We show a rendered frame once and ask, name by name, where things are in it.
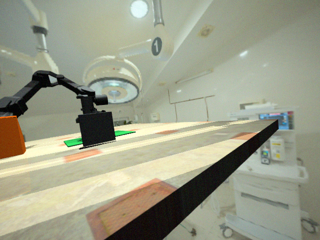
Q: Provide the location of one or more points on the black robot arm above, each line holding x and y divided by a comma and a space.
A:
16, 105

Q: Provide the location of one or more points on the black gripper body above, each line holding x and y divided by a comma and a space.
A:
86, 110

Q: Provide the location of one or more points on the green circuit board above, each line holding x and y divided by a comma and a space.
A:
78, 141

